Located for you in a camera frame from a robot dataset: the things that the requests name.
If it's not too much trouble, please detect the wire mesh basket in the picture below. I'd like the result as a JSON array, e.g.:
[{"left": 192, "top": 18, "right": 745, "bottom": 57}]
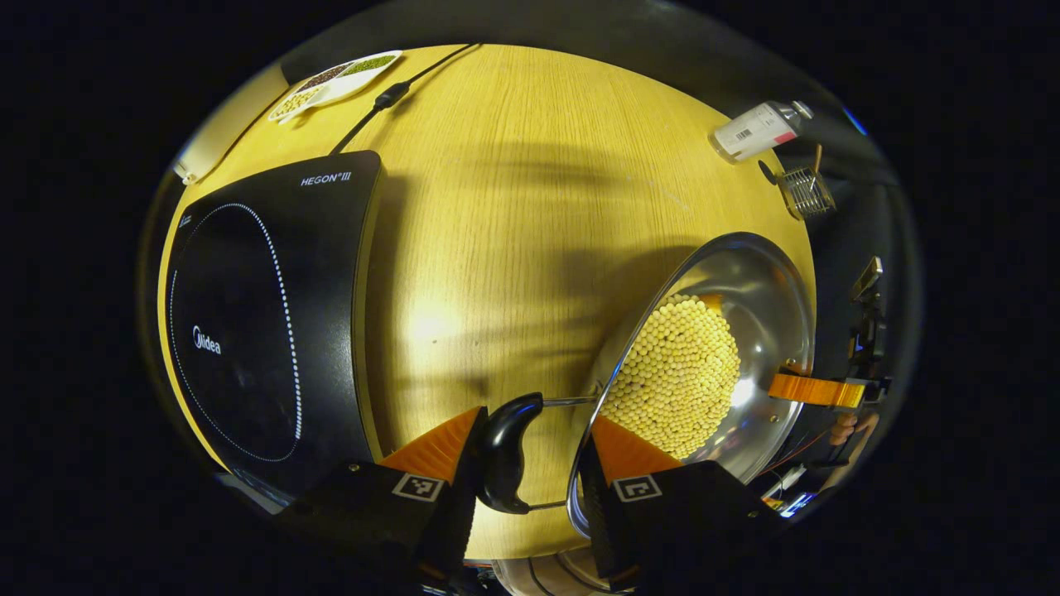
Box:
[{"left": 778, "top": 145, "right": 837, "bottom": 220}]

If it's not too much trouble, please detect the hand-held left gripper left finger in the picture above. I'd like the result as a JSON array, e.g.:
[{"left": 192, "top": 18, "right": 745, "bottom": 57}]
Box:
[{"left": 277, "top": 406, "right": 489, "bottom": 593}]

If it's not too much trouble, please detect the black power cable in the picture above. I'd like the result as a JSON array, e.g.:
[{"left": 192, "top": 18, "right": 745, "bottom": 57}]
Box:
[{"left": 330, "top": 43, "right": 481, "bottom": 156}]

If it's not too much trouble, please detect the pile of yellow soybeans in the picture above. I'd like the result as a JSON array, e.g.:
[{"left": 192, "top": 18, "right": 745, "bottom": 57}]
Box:
[{"left": 598, "top": 294, "right": 742, "bottom": 462}]

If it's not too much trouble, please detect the black induction cooktop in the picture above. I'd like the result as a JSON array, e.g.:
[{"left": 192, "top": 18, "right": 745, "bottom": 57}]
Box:
[{"left": 164, "top": 149, "right": 383, "bottom": 497}]

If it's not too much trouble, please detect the white divided dish with beans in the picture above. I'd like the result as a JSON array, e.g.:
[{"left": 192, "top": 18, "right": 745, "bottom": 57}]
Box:
[{"left": 267, "top": 50, "right": 404, "bottom": 125}]

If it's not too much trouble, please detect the steel pot with black handles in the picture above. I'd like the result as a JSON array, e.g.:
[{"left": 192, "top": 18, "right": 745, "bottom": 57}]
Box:
[{"left": 476, "top": 232, "right": 817, "bottom": 539}]

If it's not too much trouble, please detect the small white bottle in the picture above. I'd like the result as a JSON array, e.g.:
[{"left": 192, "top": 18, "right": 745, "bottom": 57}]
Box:
[{"left": 712, "top": 99, "right": 815, "bottom": 163}]

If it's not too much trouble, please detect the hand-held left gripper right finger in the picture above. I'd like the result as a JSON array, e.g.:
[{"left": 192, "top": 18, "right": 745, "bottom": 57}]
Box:
[{"left": 577, "top": 414, "right": 783, "bottom": 593}]

